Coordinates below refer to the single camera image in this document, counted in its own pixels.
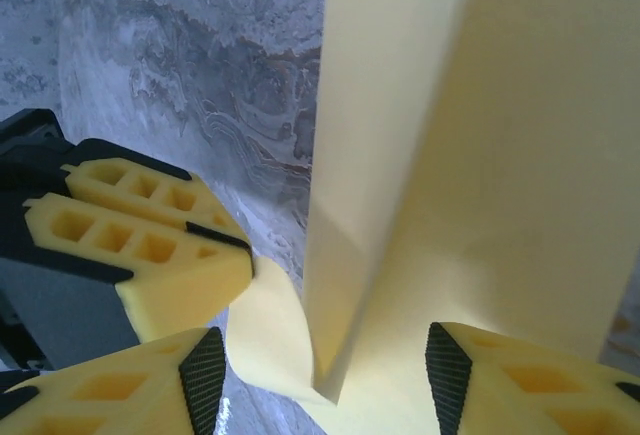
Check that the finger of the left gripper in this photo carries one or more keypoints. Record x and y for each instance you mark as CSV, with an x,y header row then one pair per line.
x,y
150,187
190,280

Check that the yellow square paper sheet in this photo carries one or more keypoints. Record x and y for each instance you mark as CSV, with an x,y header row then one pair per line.
x,y
450,155

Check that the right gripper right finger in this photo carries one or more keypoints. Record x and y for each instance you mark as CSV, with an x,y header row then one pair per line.
x,y
525,395

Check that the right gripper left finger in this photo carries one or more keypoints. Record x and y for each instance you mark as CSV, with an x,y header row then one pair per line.
x,y
100,395

